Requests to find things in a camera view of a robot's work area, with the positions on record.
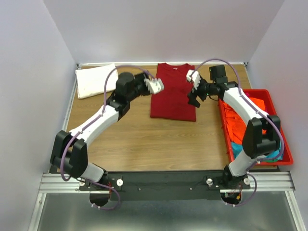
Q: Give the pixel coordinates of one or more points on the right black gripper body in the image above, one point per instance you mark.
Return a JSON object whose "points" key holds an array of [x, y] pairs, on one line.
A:
{"points": [[204, 89]]}

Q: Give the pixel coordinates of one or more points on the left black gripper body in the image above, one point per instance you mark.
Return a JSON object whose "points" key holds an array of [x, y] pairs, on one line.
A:
{"points": [[140, 88]]}

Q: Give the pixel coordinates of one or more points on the dark red t shirt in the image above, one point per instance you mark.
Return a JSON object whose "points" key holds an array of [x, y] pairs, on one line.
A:
{"points": [[172, 102]]}

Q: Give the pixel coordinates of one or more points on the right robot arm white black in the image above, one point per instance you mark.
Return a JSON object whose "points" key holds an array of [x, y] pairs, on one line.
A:
{"points": [[262, 134]]}

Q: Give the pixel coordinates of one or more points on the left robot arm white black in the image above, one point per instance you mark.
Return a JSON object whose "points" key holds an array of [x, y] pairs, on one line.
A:
{"points": [[70, 149]]}

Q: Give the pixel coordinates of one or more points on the folded white t shirt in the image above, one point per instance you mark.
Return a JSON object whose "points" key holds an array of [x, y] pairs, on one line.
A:
{"points": [[90, 82]]}

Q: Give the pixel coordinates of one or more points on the orange t shirt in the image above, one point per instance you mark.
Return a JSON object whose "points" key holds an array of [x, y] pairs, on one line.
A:
{"points": [[235, 126]]}

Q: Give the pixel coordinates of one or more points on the teal t shirt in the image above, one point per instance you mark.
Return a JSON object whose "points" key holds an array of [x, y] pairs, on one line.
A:
{"points": [[237, 148]]}

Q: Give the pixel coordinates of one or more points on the red plastic bin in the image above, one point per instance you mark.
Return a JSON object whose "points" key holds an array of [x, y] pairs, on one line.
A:
{"points": [[287, 156]]}

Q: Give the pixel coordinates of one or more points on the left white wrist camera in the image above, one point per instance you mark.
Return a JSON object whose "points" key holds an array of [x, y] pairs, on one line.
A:
{"points": [[154, 86]]}

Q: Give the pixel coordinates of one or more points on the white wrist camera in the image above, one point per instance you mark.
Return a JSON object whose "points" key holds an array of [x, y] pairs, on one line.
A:
{"points": [[193, 77], [154, 86]]}

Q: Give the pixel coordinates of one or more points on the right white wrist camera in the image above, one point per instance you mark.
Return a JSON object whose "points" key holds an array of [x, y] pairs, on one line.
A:
{"points": [[193, 77]]}

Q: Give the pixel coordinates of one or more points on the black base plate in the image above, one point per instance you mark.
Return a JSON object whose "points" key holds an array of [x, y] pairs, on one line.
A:
{"points": [[167, 185]]}

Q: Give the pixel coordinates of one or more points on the aluminium frame rail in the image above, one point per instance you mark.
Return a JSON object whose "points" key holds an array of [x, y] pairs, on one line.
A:
{"points": [[140, 143]]}

